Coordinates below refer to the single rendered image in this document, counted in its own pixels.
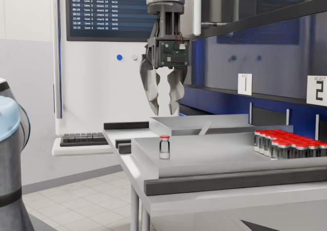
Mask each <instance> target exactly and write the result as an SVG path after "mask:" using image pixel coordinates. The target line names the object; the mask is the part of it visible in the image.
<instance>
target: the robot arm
mask: <svg viewBox="0 0 327 231"><path fill-rule="evenodd" d="M146 4H147V5H148V14H149V15H154V16H157V19H156V20H155V23H154V26H153V29H152V32H151V35H150V38H149V39H147V42H148V44H146V45H145V46H144V47H145V48H146V50H145V54H141V56H142V60H141V63H140V77H141V80H142V84H143V87H144V90H145V94H146V97H147V100H148V103H149V105H150V107H151V109H152V111H153V112H154V114H155V115H156V116H158V114H159V105H158V102H157V99H158V96H159V94H158V84H159V83H160V75H159V74H157V73H156V69H158V68H163V67H168V68H169V69H173V67H174V70H173V71H172V72H171V73H170V74H168V75H167V82H168V83H169V85H170V92H169V96H170V102H169V104H168V106H169V110H170V114H171V115H173V114H174V113H175V111H176V110H177V108H178V106H179V103H180V100H181V99H182V98H183V97H184V87H183V83H184V80H185V78H186V75H187V67H188V66H191V38H183V36H182V33H181V32H180V15H183V14H184V6H183V5H184V4H185V0H146ZM153 66H154V69H153ZM30 133H31V123H30V119H29V116H28V114H27V112H26V111H25V109H24V108H23V107H22V106H21V105H20V104H19V103H18V102H17V100H16V98H15V96H14V94H13V92H12V90H11V88H10V87H9V85H8V83H7V81H6V80H5V79H2V78H0V231H35V229H34V227H33V224H32V222H31V219H30V217H29V214H28V212H27V210H26V207H25V205H24V202H23V200H22V182H21V152H22V150H23V149H24V148H25V146H26V145H27V143H28V140H29V137H30Z"/></svg>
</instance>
